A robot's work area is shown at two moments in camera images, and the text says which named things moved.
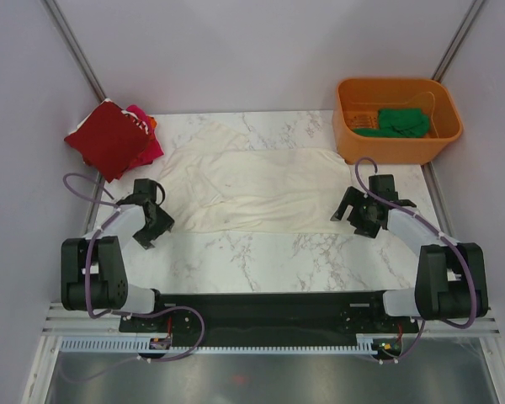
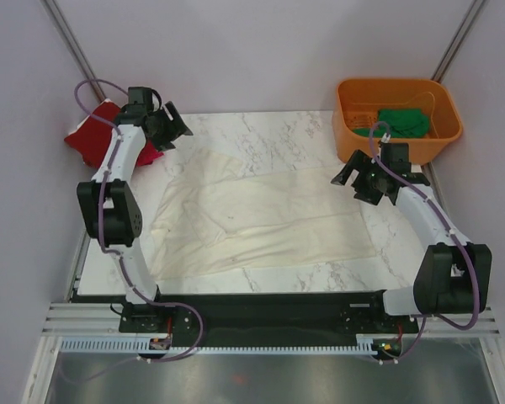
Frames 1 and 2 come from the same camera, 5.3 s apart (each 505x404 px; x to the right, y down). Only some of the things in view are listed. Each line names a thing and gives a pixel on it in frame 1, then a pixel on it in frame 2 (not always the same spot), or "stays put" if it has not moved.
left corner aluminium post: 76,49 stays put
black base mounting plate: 270,319 stays put
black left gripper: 164,223 → 176,128
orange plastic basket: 358,103 stays put
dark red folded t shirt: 110,140 stays put
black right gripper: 355,198 → 358,162
